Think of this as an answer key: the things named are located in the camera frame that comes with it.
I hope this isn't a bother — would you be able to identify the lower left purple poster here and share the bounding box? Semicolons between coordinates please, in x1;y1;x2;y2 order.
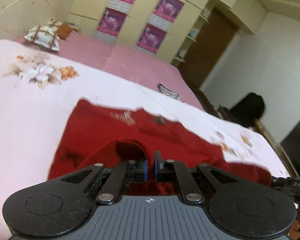
93;8;127;45

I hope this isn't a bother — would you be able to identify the brown wooden door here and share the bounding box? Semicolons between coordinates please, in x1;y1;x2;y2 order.
178;9;238;89

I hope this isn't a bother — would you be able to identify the white patterned pillow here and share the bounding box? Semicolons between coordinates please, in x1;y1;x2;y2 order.
24;19;62;51

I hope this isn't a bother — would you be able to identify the floral pink quilt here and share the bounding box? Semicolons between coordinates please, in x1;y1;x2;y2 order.
0;40;289;239

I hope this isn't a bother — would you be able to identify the red embellished sweater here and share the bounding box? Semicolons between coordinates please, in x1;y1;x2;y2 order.
48;100;271;196

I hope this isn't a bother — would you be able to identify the black chair with garment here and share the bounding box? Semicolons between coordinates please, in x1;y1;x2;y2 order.
218;93;266;128

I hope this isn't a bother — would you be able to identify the pink bed sheet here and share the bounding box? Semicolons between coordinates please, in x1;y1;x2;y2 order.
14;33;204;111

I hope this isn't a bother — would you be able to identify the wooden furniture at right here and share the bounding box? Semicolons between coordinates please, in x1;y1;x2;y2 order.
254;120;300;179

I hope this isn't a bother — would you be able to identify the person's right hand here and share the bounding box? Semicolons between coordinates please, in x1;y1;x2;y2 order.
288;220;300;240

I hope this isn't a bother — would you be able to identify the cream arched headboard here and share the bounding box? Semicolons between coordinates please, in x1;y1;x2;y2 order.
0;0;66;41

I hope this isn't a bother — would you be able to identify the upper right purple poster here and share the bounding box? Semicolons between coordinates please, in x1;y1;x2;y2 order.
148;0;184;31

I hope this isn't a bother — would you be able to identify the orange striped pillow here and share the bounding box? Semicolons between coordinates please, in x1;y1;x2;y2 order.
56;23;78;40

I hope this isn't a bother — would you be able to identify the lower right purple poster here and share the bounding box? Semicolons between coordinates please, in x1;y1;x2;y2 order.
135;23;167;55

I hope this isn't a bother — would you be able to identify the cream wardrobe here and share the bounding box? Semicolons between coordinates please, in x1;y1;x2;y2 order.
68;0;266;62

